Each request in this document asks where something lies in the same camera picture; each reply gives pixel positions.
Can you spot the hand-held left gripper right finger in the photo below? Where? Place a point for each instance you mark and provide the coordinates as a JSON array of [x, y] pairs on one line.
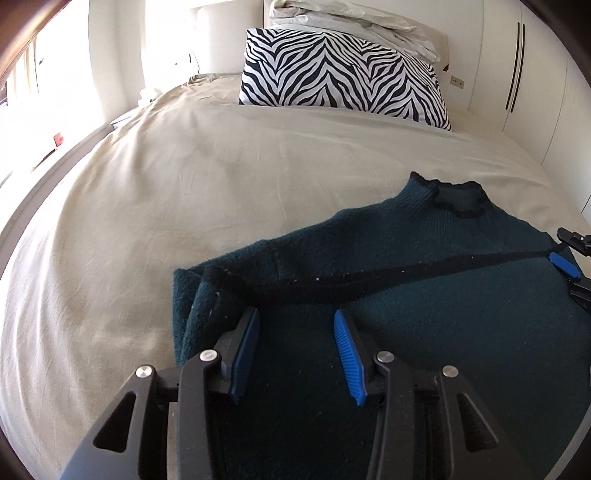
[[350, 360]]

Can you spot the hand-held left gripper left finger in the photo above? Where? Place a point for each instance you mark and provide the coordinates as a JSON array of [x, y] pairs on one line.
[[244, 355]]

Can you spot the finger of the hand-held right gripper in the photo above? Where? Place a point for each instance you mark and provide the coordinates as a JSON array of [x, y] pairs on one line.
[[565, 266], [577, 240]]

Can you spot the dark teal knit sweater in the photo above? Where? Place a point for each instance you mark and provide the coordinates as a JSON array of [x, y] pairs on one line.
[[461, 323]]

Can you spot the white wardrobe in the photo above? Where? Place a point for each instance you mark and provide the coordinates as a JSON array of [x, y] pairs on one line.
[[545, 92]]

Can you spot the bed with beige sheet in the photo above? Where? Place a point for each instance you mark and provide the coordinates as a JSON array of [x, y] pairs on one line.
[[161, 184]]

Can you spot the small red object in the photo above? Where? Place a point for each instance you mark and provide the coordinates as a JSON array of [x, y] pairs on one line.
[[58, 139]]

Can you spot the zebra print pillow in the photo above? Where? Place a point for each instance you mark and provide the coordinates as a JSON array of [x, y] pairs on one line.
[[341, 74]]

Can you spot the white folded duvet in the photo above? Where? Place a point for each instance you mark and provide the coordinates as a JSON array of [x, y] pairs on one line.
[[351, 23]]

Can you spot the beige curtain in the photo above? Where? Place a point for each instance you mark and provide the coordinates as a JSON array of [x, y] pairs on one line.
[[32, 74]]

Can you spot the white wall socket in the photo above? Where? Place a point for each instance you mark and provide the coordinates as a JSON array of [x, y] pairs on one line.
[[457, 82]]

